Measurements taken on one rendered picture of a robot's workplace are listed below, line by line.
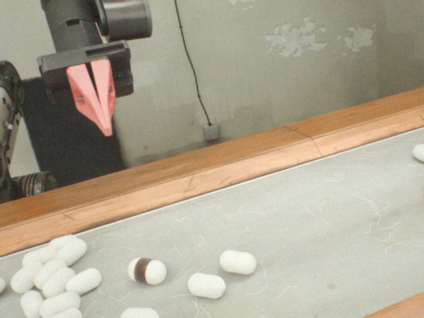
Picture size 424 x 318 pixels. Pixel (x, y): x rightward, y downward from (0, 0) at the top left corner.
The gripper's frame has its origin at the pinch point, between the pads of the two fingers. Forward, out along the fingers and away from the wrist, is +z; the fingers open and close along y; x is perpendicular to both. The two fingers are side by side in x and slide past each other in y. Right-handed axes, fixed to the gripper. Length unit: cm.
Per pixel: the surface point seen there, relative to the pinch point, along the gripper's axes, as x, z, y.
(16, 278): 4.2, 11.8, -12.2
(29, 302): 1.3, 15.6, -10.8
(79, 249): 6.4, 10.0, -6.2
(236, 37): 127, -138, 94
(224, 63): 138, -131, 84
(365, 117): 12.3, 1.0, 38.5
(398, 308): -9.8, 28.3, 13.4
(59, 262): 4.6, 11.5, -8.1
